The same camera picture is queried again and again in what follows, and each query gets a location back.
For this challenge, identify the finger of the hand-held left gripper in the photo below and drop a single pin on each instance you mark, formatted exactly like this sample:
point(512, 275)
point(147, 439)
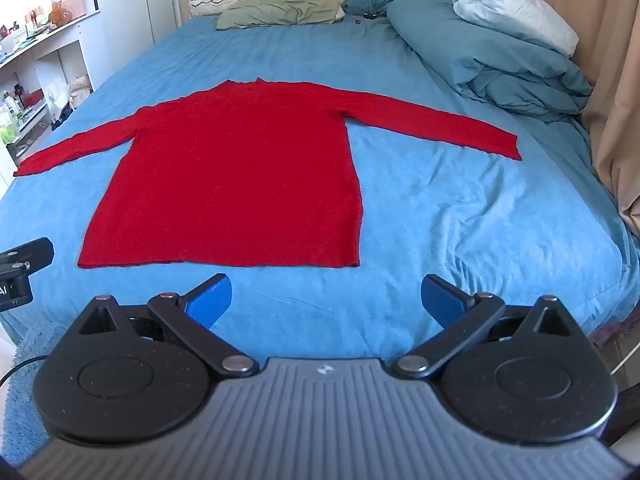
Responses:
point(37, 252)

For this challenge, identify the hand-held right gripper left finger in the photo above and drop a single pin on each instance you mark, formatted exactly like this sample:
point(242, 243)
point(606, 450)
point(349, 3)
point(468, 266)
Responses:
point(210, 302)

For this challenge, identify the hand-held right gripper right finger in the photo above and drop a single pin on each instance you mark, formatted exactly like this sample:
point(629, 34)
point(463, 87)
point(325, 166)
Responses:
point(442, 302)

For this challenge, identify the red knit sweater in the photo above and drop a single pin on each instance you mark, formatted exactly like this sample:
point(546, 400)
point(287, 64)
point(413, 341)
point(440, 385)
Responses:
point(235, 170)

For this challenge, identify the blue fluffy rug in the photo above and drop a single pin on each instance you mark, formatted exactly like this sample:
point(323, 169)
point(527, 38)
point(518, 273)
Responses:
point(20, 410)

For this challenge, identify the group of toiletry bottles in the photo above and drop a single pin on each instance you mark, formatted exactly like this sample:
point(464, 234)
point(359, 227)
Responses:
point(11, 110)

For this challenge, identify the red box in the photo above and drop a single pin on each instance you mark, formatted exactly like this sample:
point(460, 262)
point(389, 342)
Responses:
point(34, 97)

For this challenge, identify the white shelf unit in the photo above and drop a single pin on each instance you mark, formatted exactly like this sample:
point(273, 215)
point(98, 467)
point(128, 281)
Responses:
point(60, 50)

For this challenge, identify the orange toy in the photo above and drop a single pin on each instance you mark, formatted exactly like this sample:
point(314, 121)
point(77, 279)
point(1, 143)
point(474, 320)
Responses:
point(61, 15)

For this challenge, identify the pink basket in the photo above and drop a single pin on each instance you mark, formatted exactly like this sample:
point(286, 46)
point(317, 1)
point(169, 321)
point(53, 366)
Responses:
point(76, 5)

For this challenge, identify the teal duvet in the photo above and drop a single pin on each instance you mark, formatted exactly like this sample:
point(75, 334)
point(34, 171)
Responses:
point(465, 50)

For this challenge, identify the white wardrobe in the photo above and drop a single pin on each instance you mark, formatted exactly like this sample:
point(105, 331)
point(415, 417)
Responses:
point(140, 5)

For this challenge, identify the beige curtain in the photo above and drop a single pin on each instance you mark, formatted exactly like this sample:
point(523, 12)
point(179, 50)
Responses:
point(600, 60)

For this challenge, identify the green pillow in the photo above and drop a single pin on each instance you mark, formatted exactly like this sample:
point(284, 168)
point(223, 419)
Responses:
point(280, 12)

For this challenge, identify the white pillow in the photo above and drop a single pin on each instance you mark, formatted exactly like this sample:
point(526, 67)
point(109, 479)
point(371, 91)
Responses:
point(515, 10)

